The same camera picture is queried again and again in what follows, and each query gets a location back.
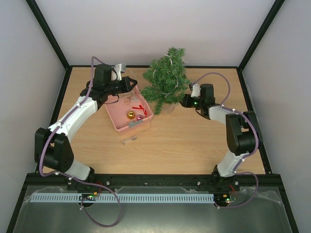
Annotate gold bauble ornament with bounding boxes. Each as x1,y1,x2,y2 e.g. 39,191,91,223
127,111,136,119

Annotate small green christmas tree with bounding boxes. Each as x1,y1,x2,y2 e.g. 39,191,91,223
139,47,191,116

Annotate pink bauble ornament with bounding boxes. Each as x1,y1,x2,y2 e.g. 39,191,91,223
136,115,143,121

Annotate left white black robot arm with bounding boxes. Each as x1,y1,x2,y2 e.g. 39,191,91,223
35,64,138,181

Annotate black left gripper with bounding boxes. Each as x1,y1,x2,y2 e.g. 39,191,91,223
105,76,138,96

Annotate black front frame rail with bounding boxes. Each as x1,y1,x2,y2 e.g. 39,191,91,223
23,173,256,192

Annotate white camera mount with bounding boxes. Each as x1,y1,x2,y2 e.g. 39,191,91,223
112,64,123,81
190,83,201,98

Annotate clear led string lights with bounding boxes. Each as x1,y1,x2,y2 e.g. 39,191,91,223
128,53,192,141

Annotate clear plastic battery box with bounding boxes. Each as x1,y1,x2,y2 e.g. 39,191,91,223
122,136,137,145

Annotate round wooden tree base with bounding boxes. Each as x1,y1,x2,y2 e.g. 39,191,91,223
160,103,176,115

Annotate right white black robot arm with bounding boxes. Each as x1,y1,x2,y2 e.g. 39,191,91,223
180,83,260,190

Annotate pink perforated plastic basket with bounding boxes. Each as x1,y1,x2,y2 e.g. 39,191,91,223
105,87,154,134

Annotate light blue slotted cable duct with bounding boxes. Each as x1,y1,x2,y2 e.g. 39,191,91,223
30,193,214,203

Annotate red ribbon bow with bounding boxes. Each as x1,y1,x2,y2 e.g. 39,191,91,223
132,104,148,117

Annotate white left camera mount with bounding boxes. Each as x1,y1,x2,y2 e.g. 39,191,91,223
112,64,123,81

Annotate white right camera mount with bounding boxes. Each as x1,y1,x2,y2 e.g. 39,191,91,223
190,83,201,98

